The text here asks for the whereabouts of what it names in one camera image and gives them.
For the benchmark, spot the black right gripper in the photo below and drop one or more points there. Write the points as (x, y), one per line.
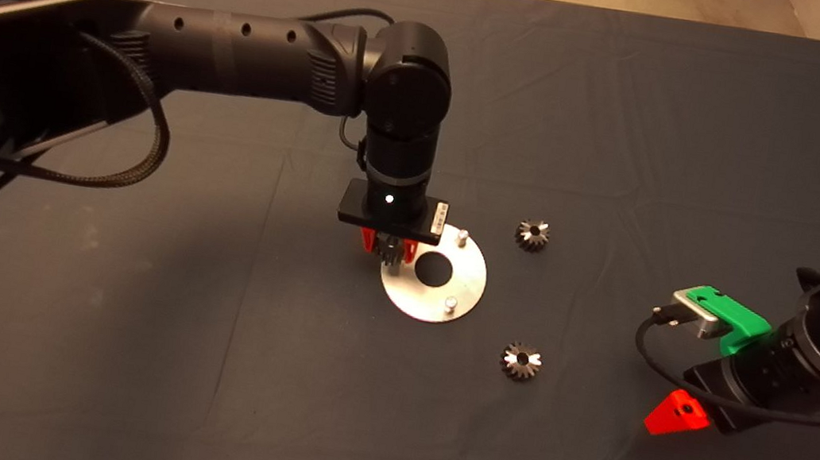
(753, 383)

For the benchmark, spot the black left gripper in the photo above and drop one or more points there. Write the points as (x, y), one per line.
(396, 216)

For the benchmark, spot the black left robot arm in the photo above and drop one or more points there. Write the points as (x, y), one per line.
(241, 62)

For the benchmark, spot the round metal carrier plate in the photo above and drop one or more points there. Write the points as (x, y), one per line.
(466, 286)

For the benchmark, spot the dark grey table cloth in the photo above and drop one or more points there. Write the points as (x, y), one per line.
(638, 93)

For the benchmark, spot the silver right camera box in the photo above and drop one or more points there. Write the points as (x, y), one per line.
(706, 324)

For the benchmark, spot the green right camera mount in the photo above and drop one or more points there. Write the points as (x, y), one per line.
(742, 321)

